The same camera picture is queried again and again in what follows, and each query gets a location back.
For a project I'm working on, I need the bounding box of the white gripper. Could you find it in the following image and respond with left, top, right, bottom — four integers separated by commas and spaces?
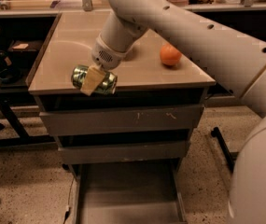
80, 36, 126, 96

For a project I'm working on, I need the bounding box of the green soda can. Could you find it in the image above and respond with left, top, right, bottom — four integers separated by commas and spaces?
71, 65, 118, 96

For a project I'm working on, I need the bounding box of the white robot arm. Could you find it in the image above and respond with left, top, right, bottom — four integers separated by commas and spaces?
81, 0, 266, 224

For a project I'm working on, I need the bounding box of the top grey drawer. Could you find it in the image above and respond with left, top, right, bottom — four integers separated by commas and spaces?
40, 105, 203, 136

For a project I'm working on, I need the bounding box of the grey drawer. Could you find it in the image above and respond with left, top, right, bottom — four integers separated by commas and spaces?
58, 141, 190, 164
72, 160, 188, 224
40, 105, 203, 136

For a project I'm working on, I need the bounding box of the grey drawer cabinet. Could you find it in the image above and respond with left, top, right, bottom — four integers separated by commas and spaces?
25, 8, 217, 224

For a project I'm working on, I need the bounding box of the middle grey drawer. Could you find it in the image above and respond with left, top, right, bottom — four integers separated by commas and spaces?
58, 141, 190, 164

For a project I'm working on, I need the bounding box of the bottom grey drawer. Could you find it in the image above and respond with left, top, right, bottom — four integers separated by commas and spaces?
72, 160, 188, 224

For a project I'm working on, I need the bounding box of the dark shelf with items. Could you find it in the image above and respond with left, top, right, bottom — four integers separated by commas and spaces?
0, 39, 45, 89

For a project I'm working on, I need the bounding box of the orange fruit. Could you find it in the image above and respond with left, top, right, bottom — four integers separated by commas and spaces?
160, 43, 182, 66

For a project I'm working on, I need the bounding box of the black table leg base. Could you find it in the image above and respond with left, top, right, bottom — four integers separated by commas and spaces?
211, 127, 238, 173

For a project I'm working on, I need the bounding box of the black desk frame leg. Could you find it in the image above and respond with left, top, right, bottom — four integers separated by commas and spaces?
0, 98, 54, 149

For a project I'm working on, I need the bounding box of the cable on floor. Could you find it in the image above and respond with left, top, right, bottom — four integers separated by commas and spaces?
63, 175, 77, 224

